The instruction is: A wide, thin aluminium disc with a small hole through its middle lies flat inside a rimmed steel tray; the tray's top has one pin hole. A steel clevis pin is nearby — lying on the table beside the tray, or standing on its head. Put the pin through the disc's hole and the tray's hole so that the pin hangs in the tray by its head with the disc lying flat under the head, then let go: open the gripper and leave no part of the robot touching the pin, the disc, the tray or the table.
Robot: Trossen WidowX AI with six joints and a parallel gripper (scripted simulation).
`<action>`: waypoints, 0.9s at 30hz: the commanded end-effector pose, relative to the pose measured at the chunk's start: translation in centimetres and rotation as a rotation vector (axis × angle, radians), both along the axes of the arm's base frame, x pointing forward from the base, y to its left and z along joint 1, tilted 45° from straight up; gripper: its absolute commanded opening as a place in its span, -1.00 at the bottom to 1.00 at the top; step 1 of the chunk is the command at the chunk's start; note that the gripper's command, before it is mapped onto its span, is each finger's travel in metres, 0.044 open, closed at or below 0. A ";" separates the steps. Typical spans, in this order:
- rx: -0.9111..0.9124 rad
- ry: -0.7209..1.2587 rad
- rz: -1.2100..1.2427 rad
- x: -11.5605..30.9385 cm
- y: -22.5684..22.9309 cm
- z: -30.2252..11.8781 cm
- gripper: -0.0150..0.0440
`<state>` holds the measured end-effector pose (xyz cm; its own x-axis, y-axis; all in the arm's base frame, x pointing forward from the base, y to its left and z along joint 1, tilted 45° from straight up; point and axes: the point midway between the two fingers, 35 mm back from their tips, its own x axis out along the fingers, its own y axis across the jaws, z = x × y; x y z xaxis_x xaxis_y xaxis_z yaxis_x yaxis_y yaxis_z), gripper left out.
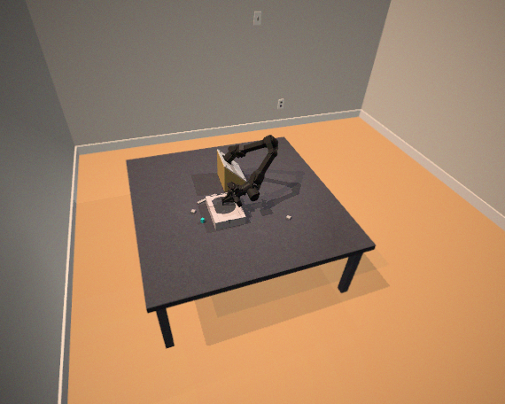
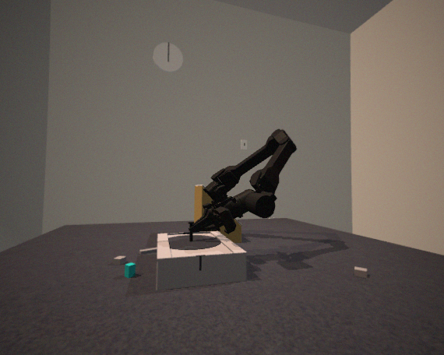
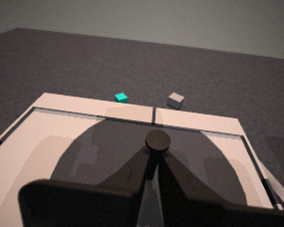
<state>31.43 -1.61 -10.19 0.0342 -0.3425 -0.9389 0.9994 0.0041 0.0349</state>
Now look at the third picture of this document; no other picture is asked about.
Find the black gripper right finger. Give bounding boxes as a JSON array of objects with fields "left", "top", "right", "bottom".
[{"left": 157, "top": 150, "right": 284, "bottom": 227}]

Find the small teal block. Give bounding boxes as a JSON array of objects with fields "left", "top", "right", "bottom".
[{"left": 115, "top": 93, "right": 128, "bottom": 104}]

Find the grey square tray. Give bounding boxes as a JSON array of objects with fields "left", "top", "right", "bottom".
[{"left": 0, "top": 93, "right": 283, "bottom": 227}]

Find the dark steel pin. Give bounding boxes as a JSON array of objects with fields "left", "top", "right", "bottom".
[{"left": 145, "top": 129, "right": 170, "bottom": 181}]

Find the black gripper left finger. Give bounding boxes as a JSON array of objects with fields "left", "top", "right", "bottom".
[{"left": 17, "top": 145, "right": 150, "bottom": 227}]

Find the small grey cube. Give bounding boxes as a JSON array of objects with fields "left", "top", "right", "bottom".
[{"left": 167, "top": 93, "right": 184, "bottom": 108}]

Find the dark grey round disc with small centre hole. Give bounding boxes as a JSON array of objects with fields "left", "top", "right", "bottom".
[{"left": 50, "top": 118, "right": 247, "bottom": 227}]

